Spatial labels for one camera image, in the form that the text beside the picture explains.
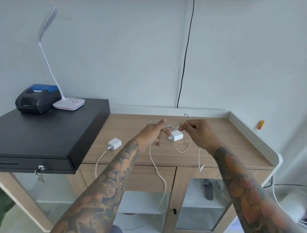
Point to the person's left forearm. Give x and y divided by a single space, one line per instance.
103 189

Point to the wooden cabinet with glass doors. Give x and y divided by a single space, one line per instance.
134 175

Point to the person's right forearm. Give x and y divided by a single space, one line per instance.
249 192

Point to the black cash drawer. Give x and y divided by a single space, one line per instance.
48 134

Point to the person's right fingers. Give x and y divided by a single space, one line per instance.
187 126

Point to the green fabric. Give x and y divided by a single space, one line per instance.
6 201

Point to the person's left hand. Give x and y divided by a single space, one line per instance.
150 135

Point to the black and blue receipt printer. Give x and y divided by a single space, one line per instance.
36 98

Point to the white charger adapter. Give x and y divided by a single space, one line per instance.
114 144
177 136

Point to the silver keys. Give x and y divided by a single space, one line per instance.
39 174

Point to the white round appliance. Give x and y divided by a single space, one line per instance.
293 206

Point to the person's right hand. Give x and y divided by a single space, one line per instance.
202 135

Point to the white desk lamp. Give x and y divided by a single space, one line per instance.
69 103

